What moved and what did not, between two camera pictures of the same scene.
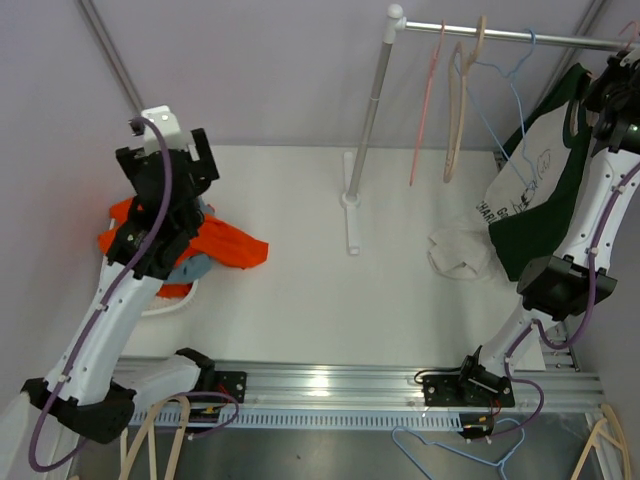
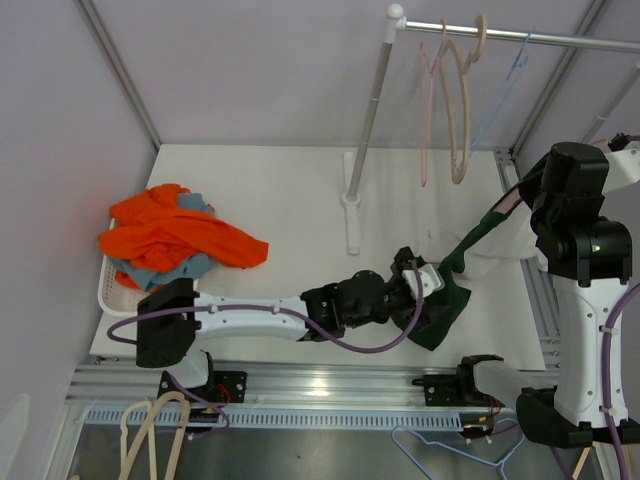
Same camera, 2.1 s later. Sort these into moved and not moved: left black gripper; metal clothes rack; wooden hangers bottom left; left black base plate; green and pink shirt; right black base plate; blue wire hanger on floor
Moved: green and pink shirt; left black gripper
Not moved: wooden hangers bottom left; metal clothes rack; left black base plate; blue wire hanger on floor; right black base plate
